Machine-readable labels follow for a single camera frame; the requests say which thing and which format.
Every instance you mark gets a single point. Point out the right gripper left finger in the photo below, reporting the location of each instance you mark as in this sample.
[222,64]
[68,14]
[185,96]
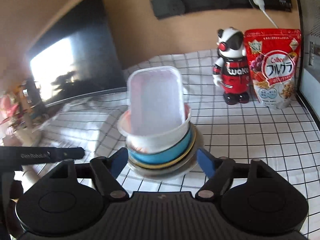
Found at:
[105,172]

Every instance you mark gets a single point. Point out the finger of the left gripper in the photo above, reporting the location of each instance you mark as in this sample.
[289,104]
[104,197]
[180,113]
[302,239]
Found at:
[75,153]

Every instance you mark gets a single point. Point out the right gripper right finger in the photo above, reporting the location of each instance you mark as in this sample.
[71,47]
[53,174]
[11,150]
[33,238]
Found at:
[219,172]

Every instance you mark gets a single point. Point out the white plastic bowl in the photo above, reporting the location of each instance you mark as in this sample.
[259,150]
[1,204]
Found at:
[152,143]

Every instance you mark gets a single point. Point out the blue ceramic bowl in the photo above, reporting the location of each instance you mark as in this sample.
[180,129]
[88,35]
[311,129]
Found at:
[166,156]

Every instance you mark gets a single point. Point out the red rectangular plastic container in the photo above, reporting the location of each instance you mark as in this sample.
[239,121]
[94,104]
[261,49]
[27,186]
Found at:
[156,100]

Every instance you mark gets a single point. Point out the black monitor screen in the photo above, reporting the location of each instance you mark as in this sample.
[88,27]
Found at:
[76,57]

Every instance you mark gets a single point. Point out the red panda robot figurine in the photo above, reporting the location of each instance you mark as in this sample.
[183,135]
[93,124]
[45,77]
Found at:
[231,70]

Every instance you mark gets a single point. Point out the red granola cereal bag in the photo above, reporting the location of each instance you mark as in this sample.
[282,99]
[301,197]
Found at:
[272,56]

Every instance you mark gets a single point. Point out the white microwave oven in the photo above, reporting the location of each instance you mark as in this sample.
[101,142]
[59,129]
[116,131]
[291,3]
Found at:
[308,81]

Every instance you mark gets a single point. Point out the black wall power strip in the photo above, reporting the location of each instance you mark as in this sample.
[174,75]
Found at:
[169,8]

